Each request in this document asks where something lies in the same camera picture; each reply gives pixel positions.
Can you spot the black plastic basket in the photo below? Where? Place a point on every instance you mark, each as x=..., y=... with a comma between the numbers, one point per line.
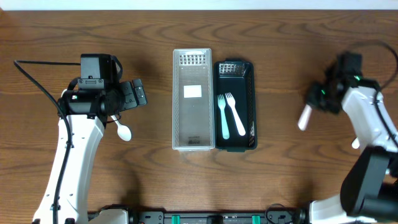
x=236, y=77

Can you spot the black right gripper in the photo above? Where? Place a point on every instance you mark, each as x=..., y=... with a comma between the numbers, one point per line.
x=315, y=97

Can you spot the mint green plastic fork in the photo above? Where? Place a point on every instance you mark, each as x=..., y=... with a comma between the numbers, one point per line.
x=224, y=126

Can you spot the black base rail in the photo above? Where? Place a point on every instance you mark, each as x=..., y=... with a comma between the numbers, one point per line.
x=276, y=213

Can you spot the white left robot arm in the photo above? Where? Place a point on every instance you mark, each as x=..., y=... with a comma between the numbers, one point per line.
x=84, y=108

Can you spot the pale pink plastic spoon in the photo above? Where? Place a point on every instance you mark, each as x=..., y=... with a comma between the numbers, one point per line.
x=304, y=118

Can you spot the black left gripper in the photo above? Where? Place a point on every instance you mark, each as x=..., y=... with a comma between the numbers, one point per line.
x=128, y=94

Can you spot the white label in basket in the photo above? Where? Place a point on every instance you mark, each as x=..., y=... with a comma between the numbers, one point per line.
x=192, y=91

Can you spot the white plastic fork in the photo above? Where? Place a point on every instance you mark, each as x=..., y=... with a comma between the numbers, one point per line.
x=232, y=104
x=355, y=144

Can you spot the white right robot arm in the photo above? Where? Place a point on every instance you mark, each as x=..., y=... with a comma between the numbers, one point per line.
x=364, y=197

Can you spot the clear plastic basket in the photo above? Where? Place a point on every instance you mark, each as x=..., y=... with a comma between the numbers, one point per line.
x=193, y=120

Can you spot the white plastic spoon near gripper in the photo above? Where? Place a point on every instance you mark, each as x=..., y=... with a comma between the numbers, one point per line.
x=123, y=131

